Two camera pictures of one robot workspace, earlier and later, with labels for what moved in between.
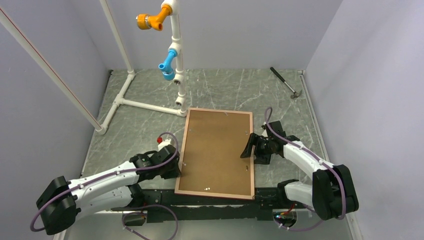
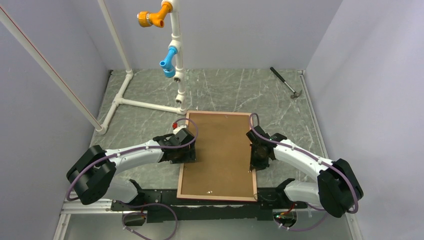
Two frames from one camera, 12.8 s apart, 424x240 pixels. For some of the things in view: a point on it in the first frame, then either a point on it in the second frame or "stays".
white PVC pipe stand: [172, 7] stays
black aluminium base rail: [163, 205] stays
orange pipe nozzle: [145, 22] stays
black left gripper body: [169, 172] → [186, 155]
